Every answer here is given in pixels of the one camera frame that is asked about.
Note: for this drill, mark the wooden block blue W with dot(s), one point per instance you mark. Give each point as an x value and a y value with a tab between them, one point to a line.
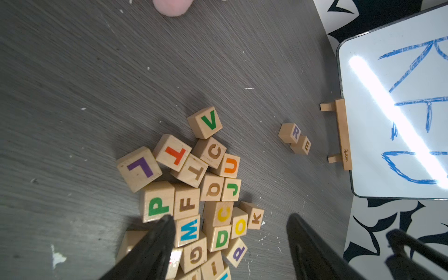
187	230

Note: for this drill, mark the wooden block green V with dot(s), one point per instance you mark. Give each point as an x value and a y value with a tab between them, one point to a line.
205	123

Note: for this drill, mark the wooden block brown C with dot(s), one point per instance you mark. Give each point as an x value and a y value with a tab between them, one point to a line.
210	151

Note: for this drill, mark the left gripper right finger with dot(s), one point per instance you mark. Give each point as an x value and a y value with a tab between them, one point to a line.
312	257

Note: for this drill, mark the wooden block purple lowercase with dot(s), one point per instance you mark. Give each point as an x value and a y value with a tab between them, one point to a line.
235	252

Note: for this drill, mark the wooden block yellow O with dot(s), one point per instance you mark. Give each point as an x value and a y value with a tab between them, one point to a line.
239	223

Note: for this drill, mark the whiteboard with RED text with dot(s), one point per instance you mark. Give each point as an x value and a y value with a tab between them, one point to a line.
394	81

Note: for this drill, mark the wooden block purple R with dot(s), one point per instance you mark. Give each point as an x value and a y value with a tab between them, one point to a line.
289	133

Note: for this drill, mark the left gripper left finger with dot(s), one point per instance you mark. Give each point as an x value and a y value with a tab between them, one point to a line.
149	259

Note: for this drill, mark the small wooden easel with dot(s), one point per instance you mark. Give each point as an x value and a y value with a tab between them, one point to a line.
339	107

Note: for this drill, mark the wooden block green D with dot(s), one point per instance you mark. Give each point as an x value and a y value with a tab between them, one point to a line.
217	238

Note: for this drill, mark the wooden block brown K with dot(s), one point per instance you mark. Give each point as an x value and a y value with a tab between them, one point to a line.
255	215

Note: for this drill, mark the wooden block brown E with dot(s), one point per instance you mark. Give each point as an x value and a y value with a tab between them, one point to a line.
302	147

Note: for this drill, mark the pink plush pig toy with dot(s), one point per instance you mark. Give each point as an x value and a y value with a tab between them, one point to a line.
172	8

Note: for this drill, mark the wooden block orange U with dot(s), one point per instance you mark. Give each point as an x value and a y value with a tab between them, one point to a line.
228	167

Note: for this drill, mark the wooden block brown F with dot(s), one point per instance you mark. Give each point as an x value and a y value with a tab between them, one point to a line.
187	201

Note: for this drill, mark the wooden block brown G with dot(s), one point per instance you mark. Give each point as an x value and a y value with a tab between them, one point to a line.
194	254

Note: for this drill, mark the wooden block yellow C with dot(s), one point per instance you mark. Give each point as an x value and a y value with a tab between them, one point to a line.
218	213

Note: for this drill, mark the wooden block green P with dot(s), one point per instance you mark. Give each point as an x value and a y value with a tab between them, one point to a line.
156	201

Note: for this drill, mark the wooden block purple L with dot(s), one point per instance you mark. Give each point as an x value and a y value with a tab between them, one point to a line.
139	168

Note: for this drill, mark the wooden block brown T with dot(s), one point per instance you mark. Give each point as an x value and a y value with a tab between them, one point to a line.
192	171

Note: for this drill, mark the wooden block red T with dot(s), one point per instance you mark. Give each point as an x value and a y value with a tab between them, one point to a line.
171	152

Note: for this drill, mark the wooden block green J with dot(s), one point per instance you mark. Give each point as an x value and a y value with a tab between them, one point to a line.
231	189

